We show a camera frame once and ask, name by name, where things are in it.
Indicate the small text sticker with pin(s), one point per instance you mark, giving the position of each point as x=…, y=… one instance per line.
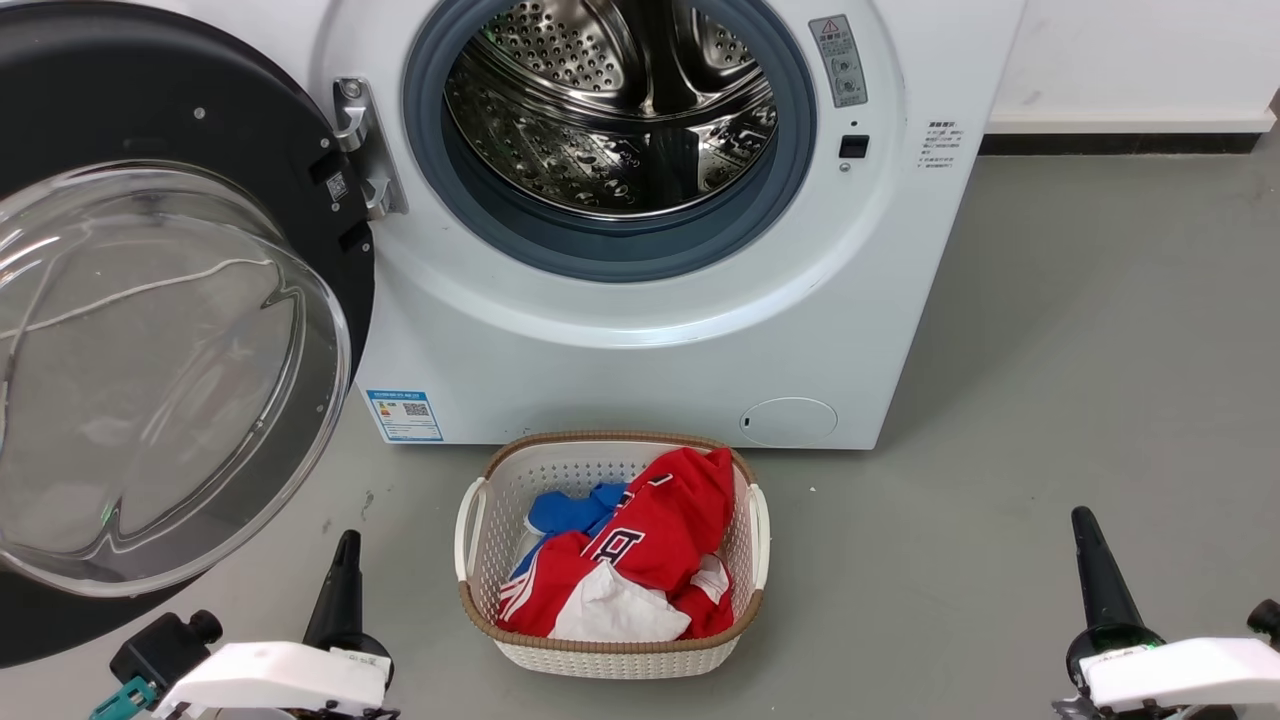
x=940, y=145

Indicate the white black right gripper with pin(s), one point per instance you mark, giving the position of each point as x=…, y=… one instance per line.
x=1190, y=675

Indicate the white wicker-style laundry basket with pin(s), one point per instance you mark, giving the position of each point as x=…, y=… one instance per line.
x=610, y=660

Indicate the white front-load washing machine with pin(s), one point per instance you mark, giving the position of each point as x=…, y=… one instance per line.
x=650, y=380

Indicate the black door latch socket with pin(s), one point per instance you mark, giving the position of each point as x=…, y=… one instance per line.
x=854, y=147

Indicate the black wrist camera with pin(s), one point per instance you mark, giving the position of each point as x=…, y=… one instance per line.
x=1265, y=618
x=160, y=650

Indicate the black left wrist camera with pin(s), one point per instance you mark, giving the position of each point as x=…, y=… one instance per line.
x=160, y=650

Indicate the blue energy label sticker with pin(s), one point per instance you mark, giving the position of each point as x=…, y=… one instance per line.
x=405, y=416

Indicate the white garment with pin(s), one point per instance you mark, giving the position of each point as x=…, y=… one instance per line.
x=615, y=612

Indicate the round white filter cover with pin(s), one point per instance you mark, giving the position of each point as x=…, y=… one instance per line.
x=790, y=422

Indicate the red sports jersey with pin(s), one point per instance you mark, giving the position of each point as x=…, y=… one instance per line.
x=670, y=520

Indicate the grey warning sticker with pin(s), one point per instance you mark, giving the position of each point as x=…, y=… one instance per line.
x=840, y=60

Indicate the blue garment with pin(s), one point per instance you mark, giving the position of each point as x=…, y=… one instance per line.
x=565, y=510

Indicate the black round glass washer door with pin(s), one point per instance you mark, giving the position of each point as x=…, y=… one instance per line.
x=250, y=110

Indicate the metal door hinge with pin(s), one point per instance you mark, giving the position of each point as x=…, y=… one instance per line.
x=385, y=170

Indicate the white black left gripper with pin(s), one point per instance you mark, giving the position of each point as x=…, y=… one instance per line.
x=280, y=680

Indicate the stainless steel washer drum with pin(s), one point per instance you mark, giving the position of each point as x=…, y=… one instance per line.
x=600, y=150

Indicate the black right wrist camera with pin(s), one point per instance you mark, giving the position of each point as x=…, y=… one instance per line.
x=1265, y=618

